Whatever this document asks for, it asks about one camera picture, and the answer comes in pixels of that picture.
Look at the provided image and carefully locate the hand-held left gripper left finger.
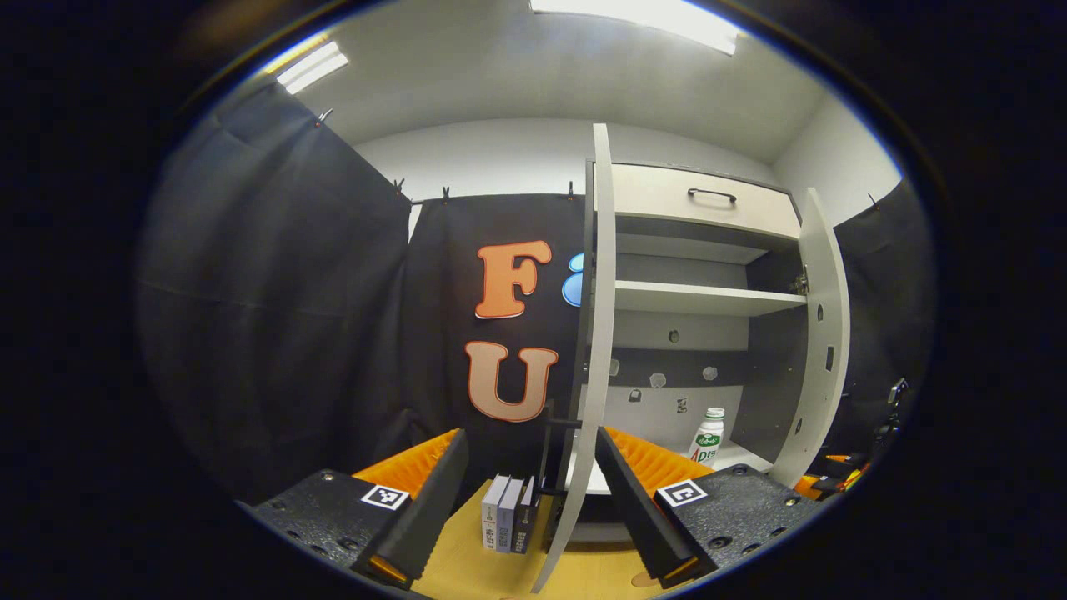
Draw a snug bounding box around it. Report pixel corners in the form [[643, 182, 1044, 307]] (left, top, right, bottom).
[[236, 427, 470, 591]]

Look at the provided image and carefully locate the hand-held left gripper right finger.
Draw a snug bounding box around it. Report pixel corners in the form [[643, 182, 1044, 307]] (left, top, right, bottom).
[[594, 425, 828, 591]]

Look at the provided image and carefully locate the white cabinet door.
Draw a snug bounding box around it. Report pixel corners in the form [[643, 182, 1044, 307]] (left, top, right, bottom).
[[767, 187, 851, 488], [531, 123, 618, 594]]

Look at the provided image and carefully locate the white green label bottle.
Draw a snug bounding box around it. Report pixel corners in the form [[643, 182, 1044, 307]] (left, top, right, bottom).
[[689, 407, 726, 468]]

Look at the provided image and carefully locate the dark small box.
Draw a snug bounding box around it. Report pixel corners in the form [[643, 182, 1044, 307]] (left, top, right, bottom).
[[511, 477, 541, 556]]

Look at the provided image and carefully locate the white cabinet shelf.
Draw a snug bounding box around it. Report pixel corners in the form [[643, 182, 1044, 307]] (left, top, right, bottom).
[[615, 280, 808, 318], [567, 440, 774, 498]]

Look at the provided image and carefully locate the white grey cabinet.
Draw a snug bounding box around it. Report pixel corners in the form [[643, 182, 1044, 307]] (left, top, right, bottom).
[[584, 158, 834, 543]]

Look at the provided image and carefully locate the white cabinet drawer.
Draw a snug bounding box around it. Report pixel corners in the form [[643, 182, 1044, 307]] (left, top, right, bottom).
[[613, 162, 803, 241]]

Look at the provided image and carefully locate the ceiling light panel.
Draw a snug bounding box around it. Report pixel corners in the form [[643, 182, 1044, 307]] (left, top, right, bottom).
[[529, 0, 744, 57], [275, 40, 351, 95]]

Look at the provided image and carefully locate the black left door handle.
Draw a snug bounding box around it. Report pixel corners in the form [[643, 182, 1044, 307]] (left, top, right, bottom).
[[536, 398, 584, 534]]

